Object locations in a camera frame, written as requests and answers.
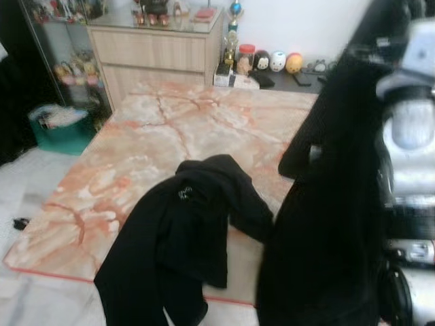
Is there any black shirt white chest logo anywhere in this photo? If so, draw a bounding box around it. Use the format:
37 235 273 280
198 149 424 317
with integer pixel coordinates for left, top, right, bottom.
94 154 275 326

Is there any light wood drawer cabinet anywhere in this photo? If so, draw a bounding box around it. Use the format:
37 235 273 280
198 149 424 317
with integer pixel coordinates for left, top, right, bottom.
87 8 225 109

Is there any pink marble top table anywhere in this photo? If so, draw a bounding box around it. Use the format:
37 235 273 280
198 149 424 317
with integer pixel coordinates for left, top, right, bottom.
3 81 324 306

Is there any small white box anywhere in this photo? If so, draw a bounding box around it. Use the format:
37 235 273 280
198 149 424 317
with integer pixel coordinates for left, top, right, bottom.
213 68 260 90

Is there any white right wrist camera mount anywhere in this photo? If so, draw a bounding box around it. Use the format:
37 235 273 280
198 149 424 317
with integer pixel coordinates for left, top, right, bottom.
401 19 435 79

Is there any red lid jar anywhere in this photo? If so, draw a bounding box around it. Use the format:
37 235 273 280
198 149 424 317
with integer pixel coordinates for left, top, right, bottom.
234 44 258 75

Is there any small red box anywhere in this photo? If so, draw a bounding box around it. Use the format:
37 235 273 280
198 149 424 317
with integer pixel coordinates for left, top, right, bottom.
194 8 217 22

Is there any black round toy figurine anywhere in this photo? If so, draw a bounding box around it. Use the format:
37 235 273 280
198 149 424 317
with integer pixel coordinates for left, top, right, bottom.
253 50 271 72

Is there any orange round toy figurine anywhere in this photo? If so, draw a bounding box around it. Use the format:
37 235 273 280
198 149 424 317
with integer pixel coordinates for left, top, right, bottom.
285 52 304 74

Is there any gold trophy blue globe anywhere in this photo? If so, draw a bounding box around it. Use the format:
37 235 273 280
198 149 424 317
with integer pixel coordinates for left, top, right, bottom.
223 0 244 72

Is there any green storage basket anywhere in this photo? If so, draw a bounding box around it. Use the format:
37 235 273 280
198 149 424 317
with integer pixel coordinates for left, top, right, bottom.
29 103 96 156

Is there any glass display cabinet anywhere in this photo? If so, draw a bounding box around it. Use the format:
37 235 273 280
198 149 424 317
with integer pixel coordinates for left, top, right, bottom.
17 0 113 126

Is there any white round toy figurine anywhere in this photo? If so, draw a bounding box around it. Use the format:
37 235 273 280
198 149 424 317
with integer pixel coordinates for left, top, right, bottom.
270 51 288 73

